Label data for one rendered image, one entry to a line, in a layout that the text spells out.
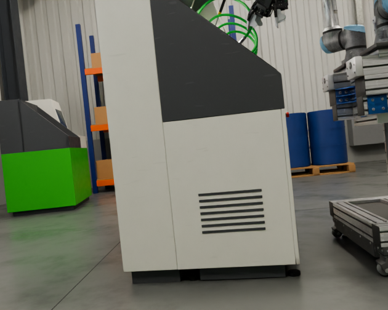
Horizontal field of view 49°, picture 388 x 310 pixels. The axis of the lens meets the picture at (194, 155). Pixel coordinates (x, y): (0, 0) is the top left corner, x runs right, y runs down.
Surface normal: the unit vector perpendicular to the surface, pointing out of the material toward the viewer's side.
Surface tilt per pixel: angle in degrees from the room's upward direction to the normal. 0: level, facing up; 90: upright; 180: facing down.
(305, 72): 90
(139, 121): 90
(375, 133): 90
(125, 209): 90
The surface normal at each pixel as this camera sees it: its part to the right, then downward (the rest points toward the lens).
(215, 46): -0.19, 0.04
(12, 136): 0.08, 0.01
